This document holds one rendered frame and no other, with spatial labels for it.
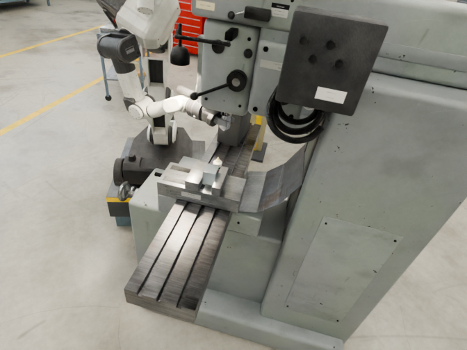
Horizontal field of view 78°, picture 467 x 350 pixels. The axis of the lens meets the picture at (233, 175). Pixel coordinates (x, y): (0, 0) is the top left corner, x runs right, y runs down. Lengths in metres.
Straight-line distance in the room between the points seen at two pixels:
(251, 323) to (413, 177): 1.16
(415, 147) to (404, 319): 1.62
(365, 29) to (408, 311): 2.08
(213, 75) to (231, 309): 1.28
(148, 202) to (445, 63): 1.29
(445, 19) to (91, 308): 2.12
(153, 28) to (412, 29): 0.98
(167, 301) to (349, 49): 0.83
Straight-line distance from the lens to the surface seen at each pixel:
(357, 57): 0.74
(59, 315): 2.15
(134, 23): 1.44
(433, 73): 1.08
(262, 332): 1.83
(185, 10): 6.14
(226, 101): 1.10
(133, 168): 2.04
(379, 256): 1.34
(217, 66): 1.07
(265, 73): 1.02
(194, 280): 1.00
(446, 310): 2.69
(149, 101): 1.52
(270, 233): 1.43
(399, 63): 1.04
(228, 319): 1.80
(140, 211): 1.54
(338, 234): 1.23
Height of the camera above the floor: 1.81
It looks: 38 degrees down
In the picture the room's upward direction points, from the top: 9 degrees clockwise
